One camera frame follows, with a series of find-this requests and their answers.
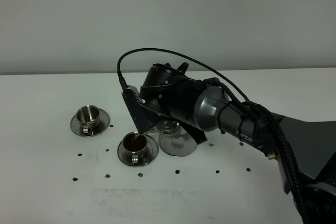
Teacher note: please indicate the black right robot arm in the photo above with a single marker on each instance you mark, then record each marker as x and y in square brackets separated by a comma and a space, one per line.
[304, 151]

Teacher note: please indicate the stainless steel saucer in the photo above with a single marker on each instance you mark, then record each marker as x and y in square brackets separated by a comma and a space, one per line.
[104, 123]
[150, 156]

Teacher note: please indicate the stainless steel teacup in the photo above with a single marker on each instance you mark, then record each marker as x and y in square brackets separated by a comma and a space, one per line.
[134, 148]
[88, 118]

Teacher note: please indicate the near stainless steel saucer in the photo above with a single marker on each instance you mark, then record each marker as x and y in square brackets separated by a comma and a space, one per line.
[150, 156]

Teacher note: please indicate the stainless steel teapot coaster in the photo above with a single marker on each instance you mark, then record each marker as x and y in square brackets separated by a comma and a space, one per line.
[180, 144]

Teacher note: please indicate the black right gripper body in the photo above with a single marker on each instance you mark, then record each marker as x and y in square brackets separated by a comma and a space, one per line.
[184, 119]

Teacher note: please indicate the far stainless steel saucer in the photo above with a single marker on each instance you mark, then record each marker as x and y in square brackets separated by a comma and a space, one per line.
[104, 123]

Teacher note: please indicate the far stainless steel teacup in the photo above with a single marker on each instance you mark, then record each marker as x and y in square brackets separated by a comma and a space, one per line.
[88, 118]

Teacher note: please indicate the near stainless steel teacup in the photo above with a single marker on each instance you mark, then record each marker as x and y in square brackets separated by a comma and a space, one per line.
[134, 148]

